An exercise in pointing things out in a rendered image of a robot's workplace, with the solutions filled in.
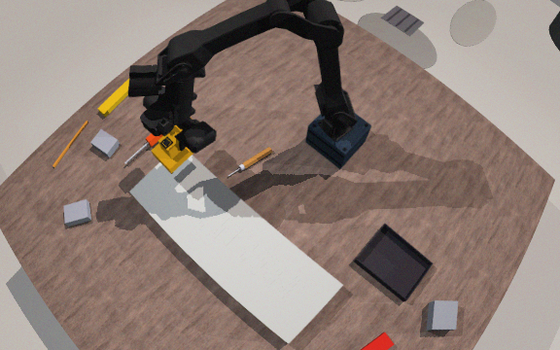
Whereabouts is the white rectangular panel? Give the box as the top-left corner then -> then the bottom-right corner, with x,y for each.
130,156 -> 343,344

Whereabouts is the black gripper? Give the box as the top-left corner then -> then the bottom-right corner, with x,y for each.
143,86 -> 217,154

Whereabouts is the brown wooden tool handle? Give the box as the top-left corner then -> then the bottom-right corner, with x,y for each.
228,147 -> 272,176

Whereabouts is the orange thin rod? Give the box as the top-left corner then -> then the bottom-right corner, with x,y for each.
53,121 -> 88,168

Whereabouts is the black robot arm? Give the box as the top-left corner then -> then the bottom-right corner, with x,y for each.
127,0 -> 358,142

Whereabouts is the orange-handled awl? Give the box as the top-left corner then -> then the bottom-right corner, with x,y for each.
125,134 -> 162,164

